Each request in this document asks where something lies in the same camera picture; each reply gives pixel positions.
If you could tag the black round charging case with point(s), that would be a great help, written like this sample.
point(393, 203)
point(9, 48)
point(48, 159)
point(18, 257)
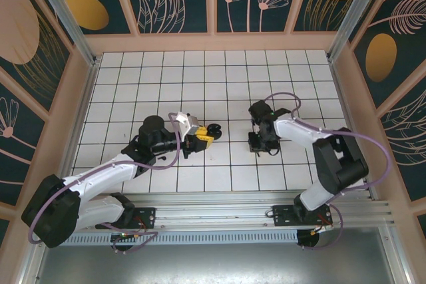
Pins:
point(216, 131)

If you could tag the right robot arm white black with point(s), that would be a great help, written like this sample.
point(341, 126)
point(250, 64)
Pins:
point(299, 131)

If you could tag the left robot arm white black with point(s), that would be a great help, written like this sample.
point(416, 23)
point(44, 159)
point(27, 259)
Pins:
point(100, 177)

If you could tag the galvanised metal sheet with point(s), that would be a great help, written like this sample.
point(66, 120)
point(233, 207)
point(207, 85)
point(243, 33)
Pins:
point(213, 264)

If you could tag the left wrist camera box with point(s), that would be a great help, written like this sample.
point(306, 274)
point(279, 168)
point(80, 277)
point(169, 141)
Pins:
point(193, 126)

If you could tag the aluminium mounting rail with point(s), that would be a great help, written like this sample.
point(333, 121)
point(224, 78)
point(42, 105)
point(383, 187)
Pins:
point(213, 207)

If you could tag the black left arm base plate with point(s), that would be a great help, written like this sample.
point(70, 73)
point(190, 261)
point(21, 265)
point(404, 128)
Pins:
point(146, 214)

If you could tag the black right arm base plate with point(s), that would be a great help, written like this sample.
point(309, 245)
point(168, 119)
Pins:
point(283, 214)

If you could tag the aluminium frame post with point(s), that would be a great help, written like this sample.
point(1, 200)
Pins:
point(353, 14)
point(66, 14)

